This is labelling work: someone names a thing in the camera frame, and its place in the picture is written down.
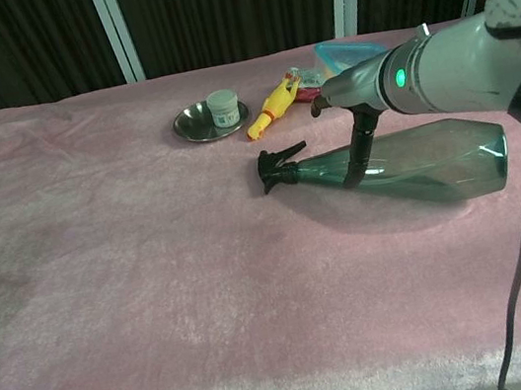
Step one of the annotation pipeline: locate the grey black right robot hand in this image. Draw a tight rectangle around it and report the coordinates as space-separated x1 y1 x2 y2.
302 52 408 195

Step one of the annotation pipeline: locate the red snack packet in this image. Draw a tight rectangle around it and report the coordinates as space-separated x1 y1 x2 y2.
295 83 327 107

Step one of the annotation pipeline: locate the small white lidded jar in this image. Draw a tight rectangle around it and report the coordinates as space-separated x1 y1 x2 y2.
203 87 245 131

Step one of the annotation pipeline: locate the pink fluffy table cloth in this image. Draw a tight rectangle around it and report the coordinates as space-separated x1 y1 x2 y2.
0 5 521 390

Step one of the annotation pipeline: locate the yellow rubber chicken toy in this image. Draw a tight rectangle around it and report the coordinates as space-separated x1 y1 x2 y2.
238 75 310 143

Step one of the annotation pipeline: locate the round stainless steel dish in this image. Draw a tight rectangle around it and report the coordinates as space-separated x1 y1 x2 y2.
169 93 256 148

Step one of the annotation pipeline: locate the green transparent spray bottle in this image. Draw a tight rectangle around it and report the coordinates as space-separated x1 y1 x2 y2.
255 107 516 232

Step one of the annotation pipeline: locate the clear container with blue lid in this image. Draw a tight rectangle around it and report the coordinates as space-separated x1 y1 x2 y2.
313 31 392 82

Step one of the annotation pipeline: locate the dark pleated curtain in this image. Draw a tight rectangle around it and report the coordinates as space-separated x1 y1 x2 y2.
0 0 521 137

